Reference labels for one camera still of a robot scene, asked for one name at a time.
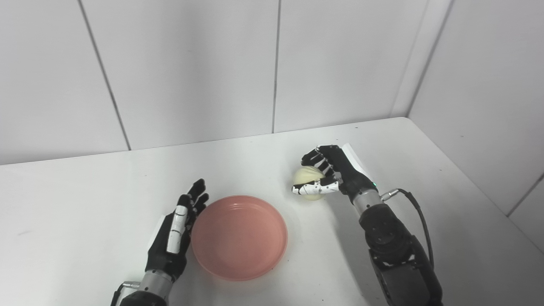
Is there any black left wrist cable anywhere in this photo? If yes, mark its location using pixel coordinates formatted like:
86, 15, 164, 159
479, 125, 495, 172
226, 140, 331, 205
110, 280, 141, 306

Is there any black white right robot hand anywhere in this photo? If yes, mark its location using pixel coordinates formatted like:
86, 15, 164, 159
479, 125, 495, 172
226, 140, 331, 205
292, 144, 378, 201

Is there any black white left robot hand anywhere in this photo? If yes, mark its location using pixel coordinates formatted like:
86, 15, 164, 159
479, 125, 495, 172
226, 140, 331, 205
145, 178, 210, 282

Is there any cream steamed bun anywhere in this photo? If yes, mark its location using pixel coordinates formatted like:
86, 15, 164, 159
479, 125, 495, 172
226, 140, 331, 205
294, 166, 326, 201

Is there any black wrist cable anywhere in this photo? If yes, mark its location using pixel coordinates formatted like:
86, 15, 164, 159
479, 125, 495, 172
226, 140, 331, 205
381, 189, 435, 268
110, 280, 141, 306

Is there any pink round plate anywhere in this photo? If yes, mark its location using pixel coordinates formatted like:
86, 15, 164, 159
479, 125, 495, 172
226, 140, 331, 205
191, 195, 288, 281

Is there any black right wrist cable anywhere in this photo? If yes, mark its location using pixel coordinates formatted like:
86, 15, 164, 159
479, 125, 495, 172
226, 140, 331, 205
381, 189, 435, 268

